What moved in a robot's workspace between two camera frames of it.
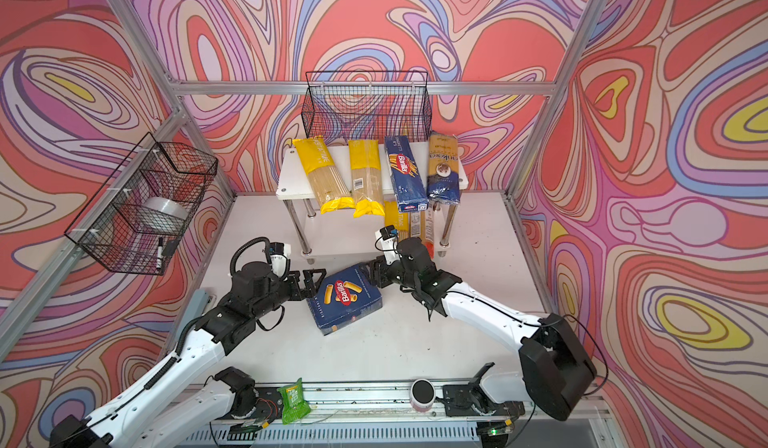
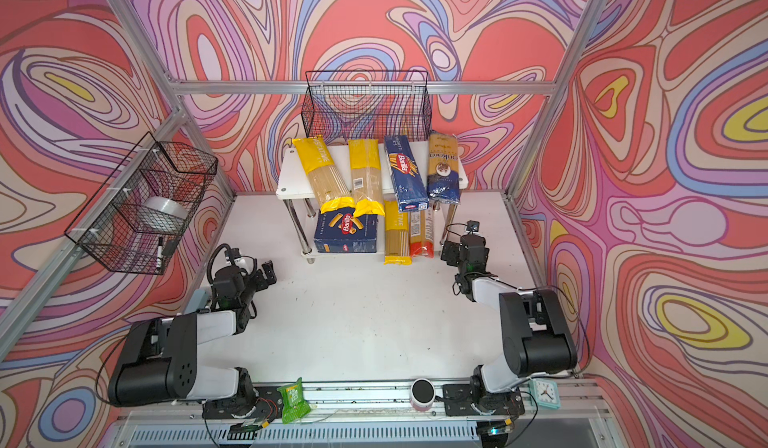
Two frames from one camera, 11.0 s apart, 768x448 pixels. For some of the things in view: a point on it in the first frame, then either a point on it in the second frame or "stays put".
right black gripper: x=376 y=271 → x=453 y=248
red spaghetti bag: x=429 y=241 stays put
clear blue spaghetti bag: x=443 y=168 stays put
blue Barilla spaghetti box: x=407 y=177 stays put
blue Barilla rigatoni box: x=343 y=297 → x=341 y=231
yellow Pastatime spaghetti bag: x=323 y=176 stays put
